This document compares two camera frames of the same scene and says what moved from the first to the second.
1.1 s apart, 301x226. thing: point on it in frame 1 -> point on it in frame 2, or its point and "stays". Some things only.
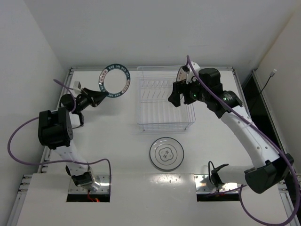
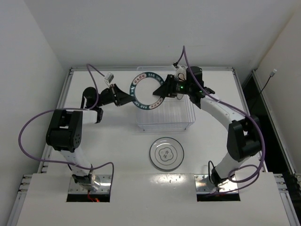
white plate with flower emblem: (166, 153) stays
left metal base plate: (104, 188) stays
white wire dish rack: (154, 111) stays
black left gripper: (89, 97) -> (115, 94)
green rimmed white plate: (114, 80) -> (143, 87)
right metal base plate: (203, 185) stays
